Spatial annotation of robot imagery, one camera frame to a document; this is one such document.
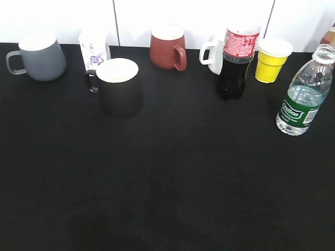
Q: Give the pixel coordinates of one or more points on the black mug white interior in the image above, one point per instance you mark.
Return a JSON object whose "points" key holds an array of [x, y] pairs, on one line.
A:
{"points": [[118, 85]]}

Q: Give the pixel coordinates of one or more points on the red ceramic mug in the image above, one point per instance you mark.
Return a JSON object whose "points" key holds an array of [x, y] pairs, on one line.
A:
{"points": [[167, 47]]}

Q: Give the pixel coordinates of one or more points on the white ceramic mug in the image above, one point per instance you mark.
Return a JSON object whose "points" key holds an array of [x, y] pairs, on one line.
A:
{"points": [[215, 59]]}

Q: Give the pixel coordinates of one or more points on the white blueberry milk carton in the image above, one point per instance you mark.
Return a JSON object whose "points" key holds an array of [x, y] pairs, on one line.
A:
{"points": [[94, 48]]}

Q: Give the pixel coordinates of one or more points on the clear water bottle green label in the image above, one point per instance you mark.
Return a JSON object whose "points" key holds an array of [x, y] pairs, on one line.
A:
{"points": [[307, 92]]}

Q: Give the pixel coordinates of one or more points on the grey ceramic mug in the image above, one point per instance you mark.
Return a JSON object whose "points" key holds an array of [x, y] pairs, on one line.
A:
{"points": [[42, 57]]}

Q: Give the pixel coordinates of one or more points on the orange drink bottle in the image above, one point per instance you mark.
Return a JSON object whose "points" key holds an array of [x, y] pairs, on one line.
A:
{"points": [[329, 37]]}

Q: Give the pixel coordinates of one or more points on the yellow paper cup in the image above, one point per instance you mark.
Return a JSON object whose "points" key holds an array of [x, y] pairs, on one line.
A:
{"points": [[273, 53]]}

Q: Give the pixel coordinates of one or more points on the dark cola bottle red label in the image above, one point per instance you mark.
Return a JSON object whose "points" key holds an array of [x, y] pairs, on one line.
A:
{"points": [[238, 52]]}

